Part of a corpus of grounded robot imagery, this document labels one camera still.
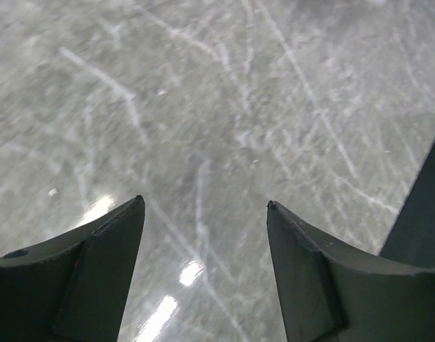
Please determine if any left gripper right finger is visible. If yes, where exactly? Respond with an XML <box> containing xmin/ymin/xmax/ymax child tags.
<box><xmin>266</xmin><ymin>201</ymin><xmax>435</xmax><ymax>341</ymax></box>

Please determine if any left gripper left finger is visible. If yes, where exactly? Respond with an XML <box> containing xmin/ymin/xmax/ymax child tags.
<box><xmin>0</xmin><ymin>196</ymin><xmax>145</xmax><ymax>341</ymax></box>

